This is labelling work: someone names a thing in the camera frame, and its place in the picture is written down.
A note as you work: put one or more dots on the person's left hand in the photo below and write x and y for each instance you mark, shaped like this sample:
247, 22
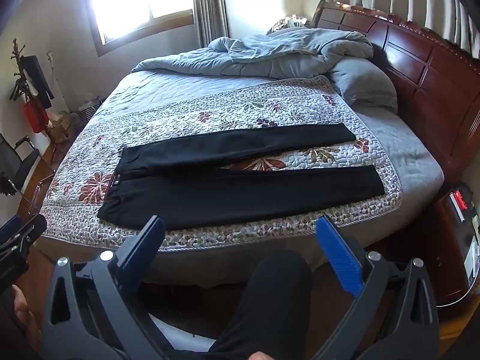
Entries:
22, 311

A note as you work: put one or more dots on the grey-blue duvet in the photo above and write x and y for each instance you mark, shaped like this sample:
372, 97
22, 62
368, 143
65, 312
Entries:
281, 56

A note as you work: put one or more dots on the grey pillow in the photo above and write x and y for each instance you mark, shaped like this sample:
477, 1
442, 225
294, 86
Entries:
367, 82

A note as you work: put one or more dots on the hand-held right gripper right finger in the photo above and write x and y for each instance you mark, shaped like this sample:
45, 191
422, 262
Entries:
337, 255

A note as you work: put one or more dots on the floral patterned pillow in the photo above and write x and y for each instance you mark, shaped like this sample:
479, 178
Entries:
288, 22

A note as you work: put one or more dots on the black pants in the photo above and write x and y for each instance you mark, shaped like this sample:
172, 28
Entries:
243, 198

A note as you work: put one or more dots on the grey striped curtain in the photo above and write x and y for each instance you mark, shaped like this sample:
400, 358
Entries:
210, 7

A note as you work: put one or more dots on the wicker basket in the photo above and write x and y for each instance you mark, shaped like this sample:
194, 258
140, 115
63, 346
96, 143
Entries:
90, 112

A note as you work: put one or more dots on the wooden nightstand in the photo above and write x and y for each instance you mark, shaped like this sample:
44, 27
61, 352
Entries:
450, 255

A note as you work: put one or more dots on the person's leg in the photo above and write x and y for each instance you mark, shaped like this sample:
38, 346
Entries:
270, 300

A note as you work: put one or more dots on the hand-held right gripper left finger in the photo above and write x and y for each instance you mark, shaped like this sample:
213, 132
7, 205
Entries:
149, 240

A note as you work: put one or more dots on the floral quilted bedspread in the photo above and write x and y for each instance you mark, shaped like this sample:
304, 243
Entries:
262, 105

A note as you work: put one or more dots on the black and red device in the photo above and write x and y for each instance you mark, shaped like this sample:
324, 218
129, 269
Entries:
459, 200

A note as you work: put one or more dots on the cardboard box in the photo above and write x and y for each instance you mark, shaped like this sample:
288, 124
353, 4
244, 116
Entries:
60, 123

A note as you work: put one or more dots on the wooden coat rack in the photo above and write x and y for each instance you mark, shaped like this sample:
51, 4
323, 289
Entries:
15, 47

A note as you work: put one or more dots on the grey bed sheet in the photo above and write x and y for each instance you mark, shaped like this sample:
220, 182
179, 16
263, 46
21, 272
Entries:
405, 146

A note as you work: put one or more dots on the dark wooden bed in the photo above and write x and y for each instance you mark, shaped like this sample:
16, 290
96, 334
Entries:
412, 60

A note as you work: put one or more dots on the red bag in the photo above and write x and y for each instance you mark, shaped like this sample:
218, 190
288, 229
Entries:
35, 116

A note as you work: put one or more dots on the dark red cloth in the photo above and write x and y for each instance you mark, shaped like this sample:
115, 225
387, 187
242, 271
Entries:
5, 187

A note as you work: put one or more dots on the black mesh chair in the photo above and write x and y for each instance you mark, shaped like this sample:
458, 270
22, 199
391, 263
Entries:
18, 161

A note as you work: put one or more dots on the black hanging garment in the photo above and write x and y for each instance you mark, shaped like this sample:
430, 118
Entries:
35, 75

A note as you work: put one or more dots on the white device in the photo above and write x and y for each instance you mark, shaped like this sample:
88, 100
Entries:
473, 251

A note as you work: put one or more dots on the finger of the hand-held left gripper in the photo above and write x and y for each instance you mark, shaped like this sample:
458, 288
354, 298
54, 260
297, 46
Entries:
26, 230

